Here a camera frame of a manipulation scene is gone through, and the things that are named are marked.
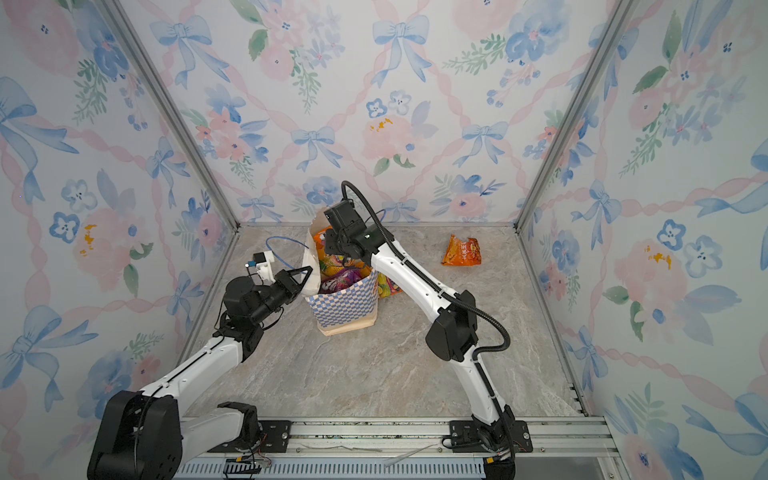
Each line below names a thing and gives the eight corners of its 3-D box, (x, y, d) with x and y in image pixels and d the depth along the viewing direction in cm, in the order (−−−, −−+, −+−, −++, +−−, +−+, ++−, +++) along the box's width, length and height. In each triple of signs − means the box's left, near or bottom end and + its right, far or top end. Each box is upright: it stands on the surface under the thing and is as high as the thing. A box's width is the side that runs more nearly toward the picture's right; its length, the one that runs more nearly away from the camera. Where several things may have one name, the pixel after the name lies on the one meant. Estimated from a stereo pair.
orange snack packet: (441, 265, 110) (443, 254, 105) (443, 245, 116) (445, 234, 111) (477, 270, 108) (481, 259, 103) (477, 250, 114) (481, 239, 109)
